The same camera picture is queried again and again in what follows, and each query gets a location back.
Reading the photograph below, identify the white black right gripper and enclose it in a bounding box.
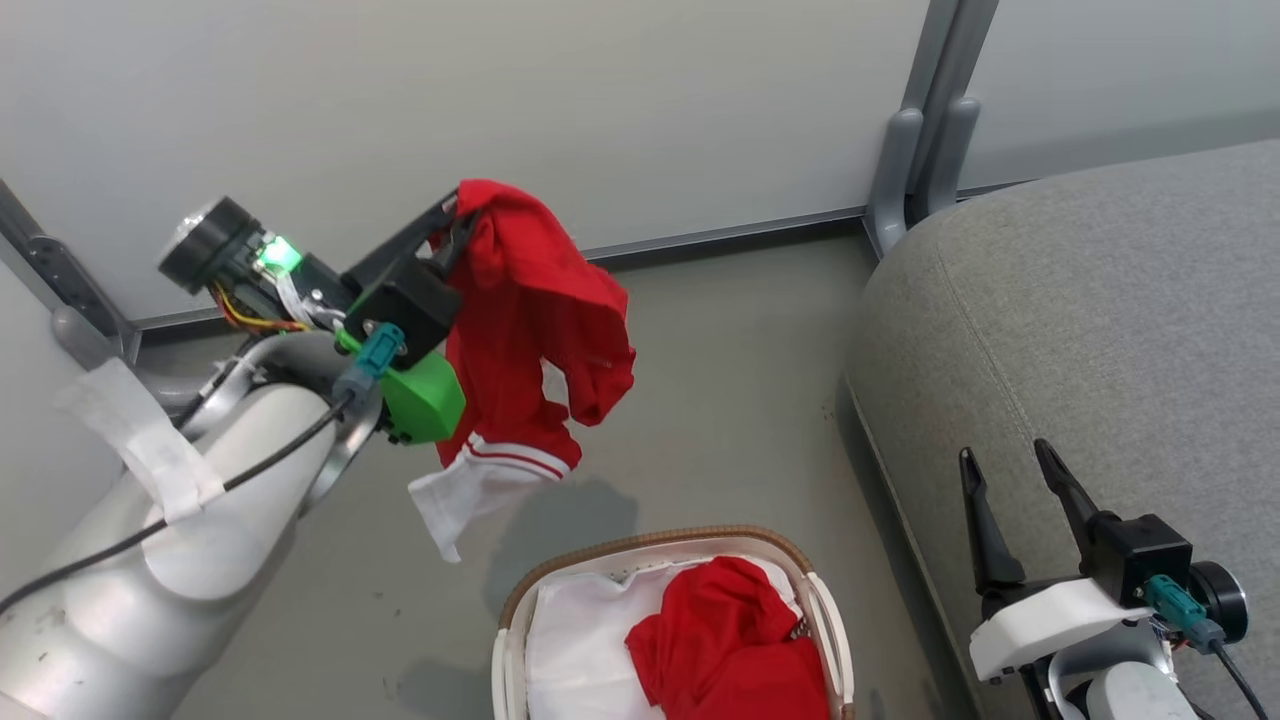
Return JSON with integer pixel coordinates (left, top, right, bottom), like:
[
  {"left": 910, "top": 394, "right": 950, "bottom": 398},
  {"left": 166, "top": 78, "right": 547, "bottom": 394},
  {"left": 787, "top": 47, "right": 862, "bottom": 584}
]
[{"left": 958, "top": 439, "right": 1249, "bottom": 685}]

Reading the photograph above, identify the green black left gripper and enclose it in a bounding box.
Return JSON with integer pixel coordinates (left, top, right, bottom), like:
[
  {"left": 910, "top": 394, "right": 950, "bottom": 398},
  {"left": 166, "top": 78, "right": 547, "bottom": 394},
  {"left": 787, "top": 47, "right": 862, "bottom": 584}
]
[{"left": 158, "top": 193, "right": 479, "bottom": 447}]

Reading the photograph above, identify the red shirt with white hem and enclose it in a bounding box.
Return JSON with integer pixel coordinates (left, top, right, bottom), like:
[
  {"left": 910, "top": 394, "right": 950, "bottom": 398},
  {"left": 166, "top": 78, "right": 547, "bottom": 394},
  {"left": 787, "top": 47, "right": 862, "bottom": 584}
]
[{"left": 408, "top": 179, "right": 637, "bottom": 564}]

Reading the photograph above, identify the plain red garment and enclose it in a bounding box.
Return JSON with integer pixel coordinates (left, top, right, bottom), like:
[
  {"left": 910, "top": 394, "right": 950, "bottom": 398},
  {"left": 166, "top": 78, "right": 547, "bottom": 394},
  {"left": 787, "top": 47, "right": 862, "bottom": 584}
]
[{"left": 625, "top": 556, "right": 832, "bottom": 720}]

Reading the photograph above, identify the white laundry basket brown rim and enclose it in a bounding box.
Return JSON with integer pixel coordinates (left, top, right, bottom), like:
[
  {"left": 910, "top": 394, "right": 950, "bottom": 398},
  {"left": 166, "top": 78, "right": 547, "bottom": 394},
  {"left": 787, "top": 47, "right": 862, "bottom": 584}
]
[{"left": 490, "top": 525, "right": 857, "bottom": 720}]

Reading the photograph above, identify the white cloth in basket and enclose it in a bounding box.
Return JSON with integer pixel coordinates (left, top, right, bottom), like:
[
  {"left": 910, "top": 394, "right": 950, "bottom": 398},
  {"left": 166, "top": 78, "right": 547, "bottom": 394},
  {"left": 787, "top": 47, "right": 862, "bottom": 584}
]
[{"left": 524, "top": 560, "right": 803, "bottom": 720}]

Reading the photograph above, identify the grey fabric sofa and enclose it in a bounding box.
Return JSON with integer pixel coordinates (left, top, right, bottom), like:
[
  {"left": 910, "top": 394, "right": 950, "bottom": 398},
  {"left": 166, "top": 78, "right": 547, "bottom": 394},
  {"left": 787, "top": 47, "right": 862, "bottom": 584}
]
[{"left": 844, "top": 138, "right": 1280, "bottom": 720}]

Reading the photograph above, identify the white tape strip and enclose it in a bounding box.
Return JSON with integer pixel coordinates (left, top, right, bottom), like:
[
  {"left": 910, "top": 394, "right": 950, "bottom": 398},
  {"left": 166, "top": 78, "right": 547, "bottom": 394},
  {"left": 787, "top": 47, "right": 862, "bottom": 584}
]
[{"left": 58, "top": 357, "right": 227, "bottom": 524}]

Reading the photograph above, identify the teal left camera plug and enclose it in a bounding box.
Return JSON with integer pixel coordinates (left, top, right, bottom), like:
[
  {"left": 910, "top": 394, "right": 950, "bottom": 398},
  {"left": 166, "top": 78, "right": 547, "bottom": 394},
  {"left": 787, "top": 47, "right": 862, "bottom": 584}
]
[{"left": 333, "top": 322, "right": 407, "bottom": 402}]

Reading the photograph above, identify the teal camera plug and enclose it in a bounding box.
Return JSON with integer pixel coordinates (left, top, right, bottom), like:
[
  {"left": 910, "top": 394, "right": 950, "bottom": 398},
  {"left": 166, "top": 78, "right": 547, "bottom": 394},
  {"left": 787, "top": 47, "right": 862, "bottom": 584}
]
[
  {"left": 333, "top": 322, "right": 407, "bottom": 402},
  {"left": 1144, "top": 574, "right": 1227, "bottom": 652}
]

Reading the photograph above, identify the teal right camera plug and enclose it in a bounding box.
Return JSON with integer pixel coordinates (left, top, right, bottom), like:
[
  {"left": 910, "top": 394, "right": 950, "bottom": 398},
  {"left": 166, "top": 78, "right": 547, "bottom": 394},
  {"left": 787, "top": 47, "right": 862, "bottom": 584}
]
[{"left": 1144, "top": 574, "right": 1227, "bottom": 652}]

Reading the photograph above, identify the yellow red wire bundle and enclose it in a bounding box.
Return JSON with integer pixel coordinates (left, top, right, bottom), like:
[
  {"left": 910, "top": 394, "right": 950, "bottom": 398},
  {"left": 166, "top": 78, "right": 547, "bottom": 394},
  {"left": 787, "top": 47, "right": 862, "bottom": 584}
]
[{"left": 210, "top": 280, "right": 313, "bottom": 334}]

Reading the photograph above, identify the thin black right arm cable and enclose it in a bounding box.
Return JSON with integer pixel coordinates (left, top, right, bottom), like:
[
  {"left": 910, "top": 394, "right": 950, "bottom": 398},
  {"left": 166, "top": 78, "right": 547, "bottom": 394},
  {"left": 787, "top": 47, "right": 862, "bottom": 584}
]
[{"left": 1210, "top": 640, "right": 1273, "bottom": 720}]

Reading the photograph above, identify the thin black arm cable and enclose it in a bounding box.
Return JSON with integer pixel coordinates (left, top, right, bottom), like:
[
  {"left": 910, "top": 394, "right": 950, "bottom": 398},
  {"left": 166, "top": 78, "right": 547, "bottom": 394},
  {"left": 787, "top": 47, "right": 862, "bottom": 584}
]
[
  {"left": 0, "top": 393, "right": 357, "bottom": 617},
  {"left": 1210, "top": 640, "right": 1273, "bottom": 720}
]

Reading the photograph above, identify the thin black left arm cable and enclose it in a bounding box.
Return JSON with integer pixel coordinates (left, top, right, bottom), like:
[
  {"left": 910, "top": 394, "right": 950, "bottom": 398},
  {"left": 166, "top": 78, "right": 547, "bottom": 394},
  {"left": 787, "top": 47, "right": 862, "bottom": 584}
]
[{"left": 0, "top": 393, "right": 357, "bottom": 617}]

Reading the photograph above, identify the grey partition base rail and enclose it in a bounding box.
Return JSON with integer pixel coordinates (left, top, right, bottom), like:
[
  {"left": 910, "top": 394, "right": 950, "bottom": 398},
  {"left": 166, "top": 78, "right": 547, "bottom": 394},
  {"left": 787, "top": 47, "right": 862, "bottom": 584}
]
[{"left": 130, "top": 205, "right": 873, "bottom": 333}]

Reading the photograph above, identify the grey partition foot bracket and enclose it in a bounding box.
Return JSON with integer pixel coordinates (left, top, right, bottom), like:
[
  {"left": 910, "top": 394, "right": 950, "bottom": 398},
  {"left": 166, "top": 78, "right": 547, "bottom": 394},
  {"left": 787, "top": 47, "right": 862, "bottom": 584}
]
[{"left": 50, "top": 305, "right": 251, "bottom": 413}]

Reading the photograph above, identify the grey slanted partition post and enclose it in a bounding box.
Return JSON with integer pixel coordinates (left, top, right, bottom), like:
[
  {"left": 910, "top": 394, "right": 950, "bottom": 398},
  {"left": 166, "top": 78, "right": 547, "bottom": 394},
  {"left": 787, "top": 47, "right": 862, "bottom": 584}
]
[{"left": 0, "top": 180, "right": 143, "bottom": 363}]

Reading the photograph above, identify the grey double partition post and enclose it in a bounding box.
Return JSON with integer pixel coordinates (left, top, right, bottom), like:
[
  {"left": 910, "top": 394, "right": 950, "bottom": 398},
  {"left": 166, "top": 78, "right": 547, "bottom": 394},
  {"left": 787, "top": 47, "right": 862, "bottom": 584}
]
[{"left": 864, "top": 0, "right": 1001, "bottom": 257}]

